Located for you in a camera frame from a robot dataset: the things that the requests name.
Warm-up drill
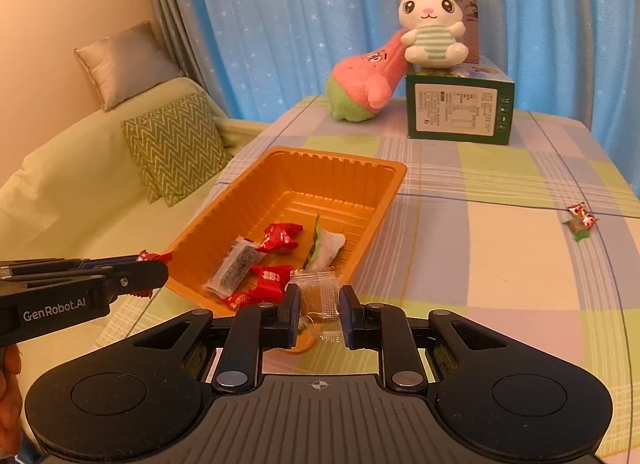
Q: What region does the red wedding candy packet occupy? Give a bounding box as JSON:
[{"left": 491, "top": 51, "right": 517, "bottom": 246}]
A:
[{"left": 248, "top": 265, "right": 294, "bottom": 303}]

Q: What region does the white black snack packet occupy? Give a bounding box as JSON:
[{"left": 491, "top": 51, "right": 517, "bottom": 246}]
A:
[{"left": 203, "top": 236, "right": 265, "bottom": 299}]

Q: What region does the brown clear-wrapped candy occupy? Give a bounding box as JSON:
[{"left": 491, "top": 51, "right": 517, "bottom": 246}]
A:
[{"left": 288, "top": 269, "right": 343, "bottom": 351}]

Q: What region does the white green snack packet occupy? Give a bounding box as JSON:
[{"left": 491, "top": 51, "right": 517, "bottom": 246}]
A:
[{"left": 303, "top": 216, "right": 346, "bottom": 272}]

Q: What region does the green candy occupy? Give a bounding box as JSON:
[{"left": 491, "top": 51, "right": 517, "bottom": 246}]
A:
[{"left": 563, "top": 218, "right": 590, "bottom": 242}]

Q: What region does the red gold candy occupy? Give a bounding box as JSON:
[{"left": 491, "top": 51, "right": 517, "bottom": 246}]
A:
[{"left": 567, "top": 202, "right": 598, "bottom": 231}]

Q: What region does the small red candy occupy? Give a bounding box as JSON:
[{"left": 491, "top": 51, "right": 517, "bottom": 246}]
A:
[{"left": 131, "top": 249, "right": 172, "bottom": 298}]

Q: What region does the yellow green candy packet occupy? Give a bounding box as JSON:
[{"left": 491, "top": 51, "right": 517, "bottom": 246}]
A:
[{"left": 224, "top": 291, "right": 258, "bottom": 312}]

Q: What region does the person left hand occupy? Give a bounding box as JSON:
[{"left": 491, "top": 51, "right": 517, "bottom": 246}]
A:
[{"left": 0, "top": 345, "right": 23, "bottom": 458}]

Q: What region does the light green sofa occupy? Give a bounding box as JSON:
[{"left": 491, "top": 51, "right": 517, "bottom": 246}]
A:
[{"left": 0, "top": 74, "right": 271, "bottom": 454}]

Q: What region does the green chevron pillow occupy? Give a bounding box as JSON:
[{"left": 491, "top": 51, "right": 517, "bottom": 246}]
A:
[{"left": 120, "top": 93, "right": 231, "bottom": 207}]

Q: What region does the orange plastic tray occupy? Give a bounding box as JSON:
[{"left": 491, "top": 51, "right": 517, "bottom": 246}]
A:
[{"left": 166, "top": 147, "right": 407, "bottom": 317}]

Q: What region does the checkered tablecloth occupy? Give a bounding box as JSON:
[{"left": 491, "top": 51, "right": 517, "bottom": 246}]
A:
[{"left": 94, "top": 93, "right": 640, "bottom": 460}]

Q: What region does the grey satin pillow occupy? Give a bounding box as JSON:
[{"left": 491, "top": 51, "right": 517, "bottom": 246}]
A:
[{"left": 74, "top": 20, "right": 182, "bottom": 112}]

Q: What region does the pink green star plush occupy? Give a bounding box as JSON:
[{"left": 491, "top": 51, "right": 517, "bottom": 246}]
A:
[{"left": 326, "top": 30, "right": 409, "bottom": 123}]

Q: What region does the green white carton box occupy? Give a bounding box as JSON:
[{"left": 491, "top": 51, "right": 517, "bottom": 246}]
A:
[{"left": 406, "top": 57, "right": 515, "bottom": 145}]

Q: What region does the blue star curtain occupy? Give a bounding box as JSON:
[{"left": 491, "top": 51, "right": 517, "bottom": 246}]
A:
[{"left": 152, "top": 0, "right": 639, "bottom": 185}]

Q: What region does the white bunny plush toy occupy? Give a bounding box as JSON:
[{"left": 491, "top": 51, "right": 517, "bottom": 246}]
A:
[{"left": 398, "top": 0, "right": 469, "bottom": 68}]

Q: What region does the beige illustrated box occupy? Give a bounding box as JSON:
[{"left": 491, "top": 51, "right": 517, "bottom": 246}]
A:
[{"left": 454, "top": 0, "right": 480, "bottom": 64}]

